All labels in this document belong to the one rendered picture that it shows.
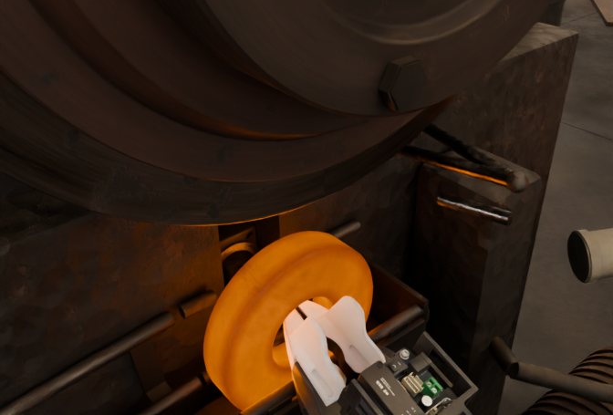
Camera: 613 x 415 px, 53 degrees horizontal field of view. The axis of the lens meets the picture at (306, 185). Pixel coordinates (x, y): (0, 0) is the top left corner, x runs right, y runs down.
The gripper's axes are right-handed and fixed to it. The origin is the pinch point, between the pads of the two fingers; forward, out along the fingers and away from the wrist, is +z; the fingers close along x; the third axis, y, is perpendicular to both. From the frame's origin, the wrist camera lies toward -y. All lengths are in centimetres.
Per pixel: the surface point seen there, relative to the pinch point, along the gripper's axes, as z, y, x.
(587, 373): -16.8, -18.0, -34.8
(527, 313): 4, -80, -93
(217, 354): 0.0, 1.1, 7.6
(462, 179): 2.0, 4.8, -20.4
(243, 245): 9.2, -1.4, -1.0
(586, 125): 50, -95, -204
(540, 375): -14.2, -11.2, -23.7
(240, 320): 0.1, 4.2, 5.9
